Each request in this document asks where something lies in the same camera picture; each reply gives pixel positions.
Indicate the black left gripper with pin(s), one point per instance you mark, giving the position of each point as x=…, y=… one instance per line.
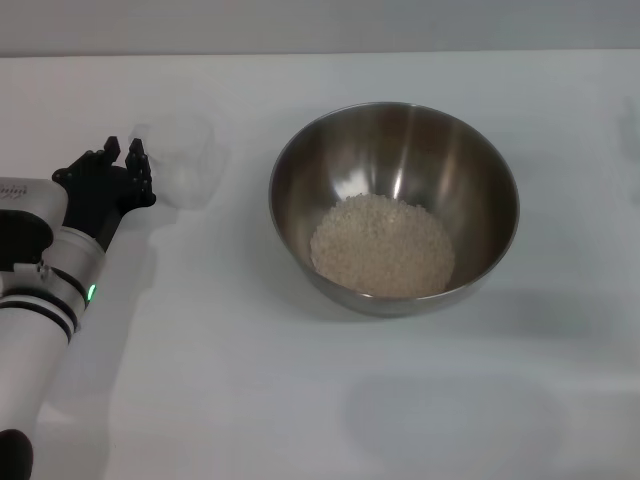
x=95, y=200

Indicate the clear plastic measuring cup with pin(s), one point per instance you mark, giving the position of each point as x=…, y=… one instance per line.
x=190, y=165

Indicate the white uncooked rice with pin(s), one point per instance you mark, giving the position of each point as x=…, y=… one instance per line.
x=382, y=245

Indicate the large stainless steel bowl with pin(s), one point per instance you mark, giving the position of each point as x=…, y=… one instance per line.
x=450, y=165

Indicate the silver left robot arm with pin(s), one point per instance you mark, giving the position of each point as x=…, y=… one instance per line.
x=35, y=320

